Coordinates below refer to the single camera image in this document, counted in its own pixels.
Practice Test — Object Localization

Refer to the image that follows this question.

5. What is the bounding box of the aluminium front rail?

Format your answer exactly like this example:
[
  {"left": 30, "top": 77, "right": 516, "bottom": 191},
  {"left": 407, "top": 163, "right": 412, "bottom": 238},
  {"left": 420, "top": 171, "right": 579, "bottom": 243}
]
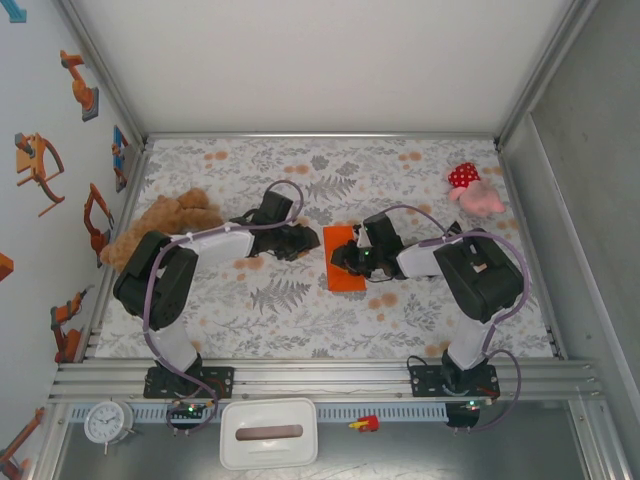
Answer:
[{"left": 47, "top": 357, "right": 609, "bottom": 404}]

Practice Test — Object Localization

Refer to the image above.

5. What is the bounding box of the aluminium back rail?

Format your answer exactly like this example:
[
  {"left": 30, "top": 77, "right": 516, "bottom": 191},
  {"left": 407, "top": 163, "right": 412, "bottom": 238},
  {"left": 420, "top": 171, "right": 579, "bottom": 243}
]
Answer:
[{"left": 144, "top": 131, "right": 501, "bottom": 142}]

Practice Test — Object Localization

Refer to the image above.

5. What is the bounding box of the aluminium frame post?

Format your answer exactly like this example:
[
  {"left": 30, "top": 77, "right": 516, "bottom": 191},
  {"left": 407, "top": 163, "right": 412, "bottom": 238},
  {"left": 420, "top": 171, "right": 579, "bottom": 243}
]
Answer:
[
  {"left": 492, "top": 0, "right": 601, "bottom": 151},
  {"left": 57, "top": 0, "right": 151, "bottom": 151}
]

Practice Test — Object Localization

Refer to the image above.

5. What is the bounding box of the white slotted cable duct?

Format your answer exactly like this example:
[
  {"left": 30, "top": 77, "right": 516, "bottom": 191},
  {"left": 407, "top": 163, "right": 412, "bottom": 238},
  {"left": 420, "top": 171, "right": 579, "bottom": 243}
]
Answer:
[{"left": 67, "top": 403, "right": 449, "bottom": 422}]

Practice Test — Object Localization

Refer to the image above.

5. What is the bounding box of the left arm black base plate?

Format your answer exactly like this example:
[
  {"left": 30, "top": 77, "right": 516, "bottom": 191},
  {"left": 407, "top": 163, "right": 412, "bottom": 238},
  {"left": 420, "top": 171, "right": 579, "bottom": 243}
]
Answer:
[{"left": 143, "top": 366, "right": 236, "bottom": 400}]

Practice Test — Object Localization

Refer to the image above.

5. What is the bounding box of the blue wall sticker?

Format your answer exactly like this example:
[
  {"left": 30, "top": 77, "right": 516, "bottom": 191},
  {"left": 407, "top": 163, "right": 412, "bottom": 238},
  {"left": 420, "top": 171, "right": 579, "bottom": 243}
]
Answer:
[{"left": 0, "top": 0, "right": 29, "bottom": 24}]

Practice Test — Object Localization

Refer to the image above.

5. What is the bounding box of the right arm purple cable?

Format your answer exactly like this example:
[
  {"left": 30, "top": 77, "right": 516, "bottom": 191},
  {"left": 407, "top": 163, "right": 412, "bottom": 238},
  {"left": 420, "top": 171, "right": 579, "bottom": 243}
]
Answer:
[{"left": 382, "top": 203, "right": 531, "bottom": 434}]

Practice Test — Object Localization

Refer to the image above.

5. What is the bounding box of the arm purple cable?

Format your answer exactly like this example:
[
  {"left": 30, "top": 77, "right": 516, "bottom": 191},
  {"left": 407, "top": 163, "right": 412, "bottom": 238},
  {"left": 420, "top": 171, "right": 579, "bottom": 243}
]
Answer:
[
  {"left": 142, "top": 179, "right": 305, "bottom": 437},
  {"left": 382, "top": 203, "right": 531, "bottom": 434}
]

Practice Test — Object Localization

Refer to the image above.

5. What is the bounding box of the pink plush toy red dress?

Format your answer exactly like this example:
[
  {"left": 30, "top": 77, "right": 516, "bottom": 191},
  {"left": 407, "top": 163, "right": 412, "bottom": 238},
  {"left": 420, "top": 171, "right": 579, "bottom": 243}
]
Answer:
[{"left": 446, "top": 162, "right": 506, "bottom": 219}]

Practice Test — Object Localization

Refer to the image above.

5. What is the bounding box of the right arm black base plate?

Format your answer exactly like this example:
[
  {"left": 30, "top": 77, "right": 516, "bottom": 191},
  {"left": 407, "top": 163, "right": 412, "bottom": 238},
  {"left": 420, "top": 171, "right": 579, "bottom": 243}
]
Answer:
[{"left": 408, "top": 364, "right": 501, "bottom": 399}]

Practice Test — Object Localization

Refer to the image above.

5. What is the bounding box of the brown teddy bear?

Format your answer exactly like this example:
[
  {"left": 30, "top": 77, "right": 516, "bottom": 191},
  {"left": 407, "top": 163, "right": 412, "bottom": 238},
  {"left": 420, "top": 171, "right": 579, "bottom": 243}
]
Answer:
[{"left": 99, "top": 187, "right": 224, "bottom": 275}]

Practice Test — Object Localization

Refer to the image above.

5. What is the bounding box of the small circuit board green light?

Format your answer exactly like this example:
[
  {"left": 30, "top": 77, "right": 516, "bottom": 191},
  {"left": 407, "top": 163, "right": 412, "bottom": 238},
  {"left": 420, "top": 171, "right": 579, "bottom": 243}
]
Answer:
[
  {"left": 447, "top": 397, "right": 490, "bottom": 427},
  {"left": 168, "top": 399, "right": 210, "bottom": 420}
]

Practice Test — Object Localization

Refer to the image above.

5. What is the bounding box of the aluminium side rail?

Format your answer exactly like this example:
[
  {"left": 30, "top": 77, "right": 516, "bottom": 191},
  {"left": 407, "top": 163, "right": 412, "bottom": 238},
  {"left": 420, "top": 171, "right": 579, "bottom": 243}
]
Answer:
[
  {"left": 494, "top": 142, "right": 569, "bottom": 361},
  {"left": 82, "top": 142, "right": 154, "bottom": 361}
]

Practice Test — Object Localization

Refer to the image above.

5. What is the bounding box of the orange paper sheet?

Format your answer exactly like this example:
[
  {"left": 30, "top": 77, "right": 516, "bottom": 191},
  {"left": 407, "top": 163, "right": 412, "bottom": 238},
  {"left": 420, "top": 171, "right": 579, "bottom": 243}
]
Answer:
[{"left": 322, "top": 224, "right": 369, "bottom": 293}]

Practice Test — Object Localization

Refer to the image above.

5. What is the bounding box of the orange claw gripper sticker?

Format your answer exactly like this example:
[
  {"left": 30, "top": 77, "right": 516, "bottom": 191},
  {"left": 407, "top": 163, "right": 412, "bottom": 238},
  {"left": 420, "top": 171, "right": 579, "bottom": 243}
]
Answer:
[{"left": 13, "top": 132, "right": 66, "bottom": 217}]

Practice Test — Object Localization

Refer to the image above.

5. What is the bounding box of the white tissue box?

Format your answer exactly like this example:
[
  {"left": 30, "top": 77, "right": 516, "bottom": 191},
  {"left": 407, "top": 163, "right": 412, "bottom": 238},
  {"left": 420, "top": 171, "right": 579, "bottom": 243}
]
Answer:
[{"left": 219, "top": 397, "right": 320, "bottom": 470}]

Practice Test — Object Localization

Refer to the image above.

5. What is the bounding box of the blue orange machine sticker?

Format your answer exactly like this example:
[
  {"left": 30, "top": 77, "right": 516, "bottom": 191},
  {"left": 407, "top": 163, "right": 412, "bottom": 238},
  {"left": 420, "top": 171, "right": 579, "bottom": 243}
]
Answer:
[{"left": 112, "top": 124, "right": 132, "bottom": 194}]

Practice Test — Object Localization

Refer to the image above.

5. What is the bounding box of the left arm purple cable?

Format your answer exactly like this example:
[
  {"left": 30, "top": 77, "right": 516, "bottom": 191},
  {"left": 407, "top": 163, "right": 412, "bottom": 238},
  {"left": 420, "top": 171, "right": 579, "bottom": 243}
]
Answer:
[{"left": 142, "top": 179, "right": 305, "bottom": 437}]

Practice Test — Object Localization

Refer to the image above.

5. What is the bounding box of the white alarm clock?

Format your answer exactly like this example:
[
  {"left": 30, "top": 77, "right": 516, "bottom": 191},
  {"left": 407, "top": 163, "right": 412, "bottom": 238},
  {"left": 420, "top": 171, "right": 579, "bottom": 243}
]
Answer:
[{"left": 83, "top": 399, "right": 136, "bottom": 455}]

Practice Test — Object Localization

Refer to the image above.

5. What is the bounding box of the floral print tablecloth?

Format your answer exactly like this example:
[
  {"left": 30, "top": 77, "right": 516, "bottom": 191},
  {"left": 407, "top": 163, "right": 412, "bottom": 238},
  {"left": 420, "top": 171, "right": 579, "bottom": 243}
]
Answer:
[{"left": 94, "top": 137, "right": 556, "bottom": 360}]

